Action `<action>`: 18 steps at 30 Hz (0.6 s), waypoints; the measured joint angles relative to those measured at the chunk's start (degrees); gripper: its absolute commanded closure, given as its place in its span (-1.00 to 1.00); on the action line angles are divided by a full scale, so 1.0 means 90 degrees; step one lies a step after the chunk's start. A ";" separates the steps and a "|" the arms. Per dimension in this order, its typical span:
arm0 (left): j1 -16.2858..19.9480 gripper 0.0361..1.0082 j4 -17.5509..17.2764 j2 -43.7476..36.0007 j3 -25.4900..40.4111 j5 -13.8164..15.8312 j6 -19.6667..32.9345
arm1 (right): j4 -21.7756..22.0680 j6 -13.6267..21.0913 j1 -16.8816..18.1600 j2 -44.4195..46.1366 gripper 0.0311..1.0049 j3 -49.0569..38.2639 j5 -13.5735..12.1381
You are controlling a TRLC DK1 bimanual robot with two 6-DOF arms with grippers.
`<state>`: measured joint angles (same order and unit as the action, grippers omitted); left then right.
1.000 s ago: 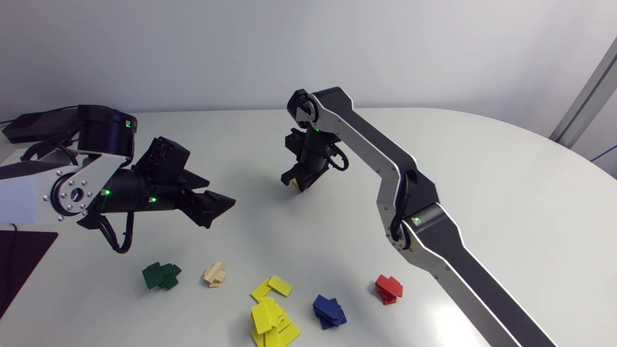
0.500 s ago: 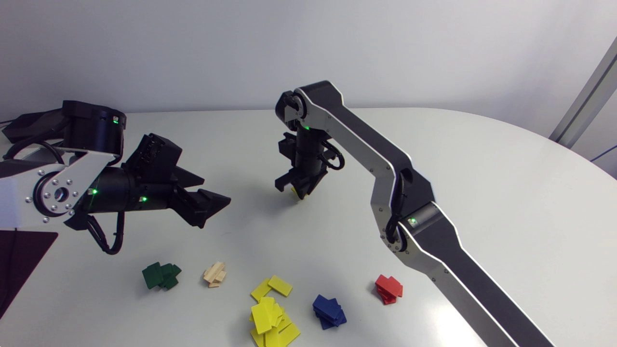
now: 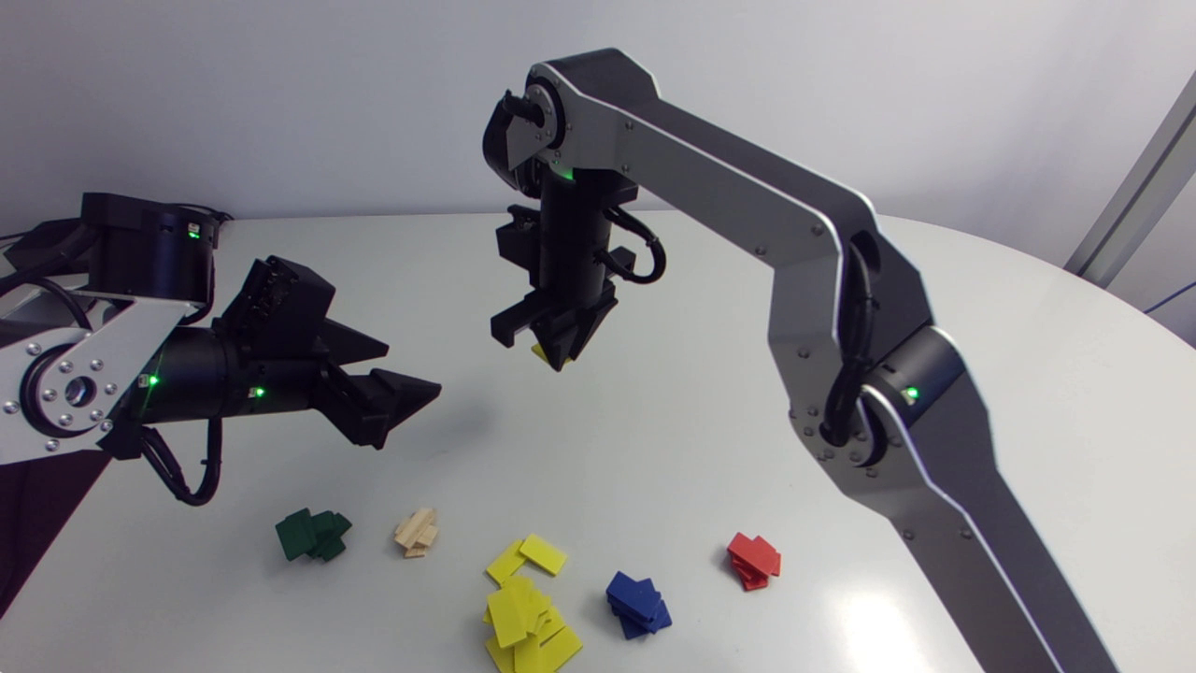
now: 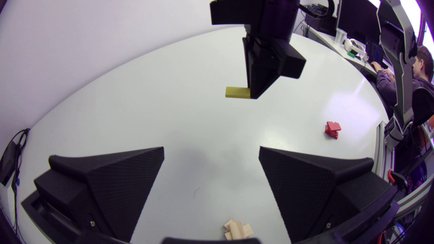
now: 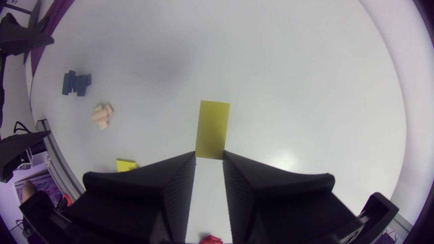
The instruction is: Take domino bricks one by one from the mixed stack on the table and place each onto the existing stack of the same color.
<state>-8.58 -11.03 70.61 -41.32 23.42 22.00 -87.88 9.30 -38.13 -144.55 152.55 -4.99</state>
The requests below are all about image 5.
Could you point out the pile of pale wooden blocks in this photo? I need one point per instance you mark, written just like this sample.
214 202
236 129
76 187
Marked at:
101 117

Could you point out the person's hand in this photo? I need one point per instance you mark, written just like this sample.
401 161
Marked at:
28 191

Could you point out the pile of red wooden blocks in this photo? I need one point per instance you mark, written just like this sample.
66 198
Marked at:
210 240

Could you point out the pile of yellow wooden blocks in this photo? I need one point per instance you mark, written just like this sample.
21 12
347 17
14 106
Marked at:
124 165

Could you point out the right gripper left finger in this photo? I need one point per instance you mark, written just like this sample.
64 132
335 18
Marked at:
135 203

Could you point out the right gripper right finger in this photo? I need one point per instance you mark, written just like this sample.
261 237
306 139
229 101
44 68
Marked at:
288 206

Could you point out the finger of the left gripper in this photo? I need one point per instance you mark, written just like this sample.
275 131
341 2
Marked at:
15 152
20 39

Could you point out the pile of blue wooden blocks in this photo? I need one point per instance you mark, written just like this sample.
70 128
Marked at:
76 83

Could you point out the yellow wooden block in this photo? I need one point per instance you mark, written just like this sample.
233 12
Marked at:
212 130

